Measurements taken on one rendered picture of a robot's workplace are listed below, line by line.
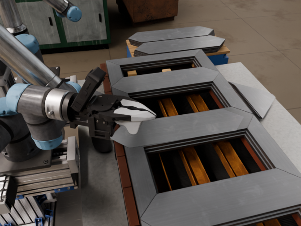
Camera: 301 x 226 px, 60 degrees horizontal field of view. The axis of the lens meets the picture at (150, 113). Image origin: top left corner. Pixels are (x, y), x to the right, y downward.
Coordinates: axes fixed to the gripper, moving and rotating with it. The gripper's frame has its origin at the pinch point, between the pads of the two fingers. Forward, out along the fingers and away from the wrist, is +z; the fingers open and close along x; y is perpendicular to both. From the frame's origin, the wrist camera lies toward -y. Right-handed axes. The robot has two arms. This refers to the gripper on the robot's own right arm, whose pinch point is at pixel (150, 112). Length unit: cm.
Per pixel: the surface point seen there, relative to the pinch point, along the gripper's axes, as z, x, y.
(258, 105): 45, -105, 53
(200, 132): 13, -64, 51
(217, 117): 21, -77, 49
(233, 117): 29, -80, 49
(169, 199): 4, -23, 57
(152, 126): -13, -62, 51
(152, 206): -1, -18, 57
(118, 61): -52, -121, 43
